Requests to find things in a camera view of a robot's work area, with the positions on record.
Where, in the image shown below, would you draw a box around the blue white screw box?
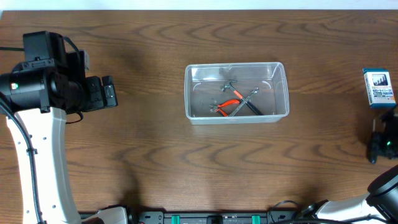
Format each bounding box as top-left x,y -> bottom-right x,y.
363,68 -> 396,109

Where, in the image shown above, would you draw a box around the red handled pliers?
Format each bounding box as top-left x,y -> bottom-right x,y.
210,99 -> 240,117

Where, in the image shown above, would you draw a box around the clear plastic storage container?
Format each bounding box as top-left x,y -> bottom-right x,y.
184,62 -> 290,124

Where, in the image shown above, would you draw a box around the claw hammer orange black handle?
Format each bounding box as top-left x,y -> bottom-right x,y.
221,80 -> 263,116

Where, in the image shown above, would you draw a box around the silver wrench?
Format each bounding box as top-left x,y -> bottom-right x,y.
229,88 -> 259,117

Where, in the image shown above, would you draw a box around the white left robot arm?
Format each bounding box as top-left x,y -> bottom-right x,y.
1,31 -> 129,223

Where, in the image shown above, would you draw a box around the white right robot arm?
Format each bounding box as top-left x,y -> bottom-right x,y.
298,106 -> 397,223

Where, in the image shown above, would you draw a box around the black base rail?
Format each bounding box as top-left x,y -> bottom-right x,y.
127,208 -> 308,224

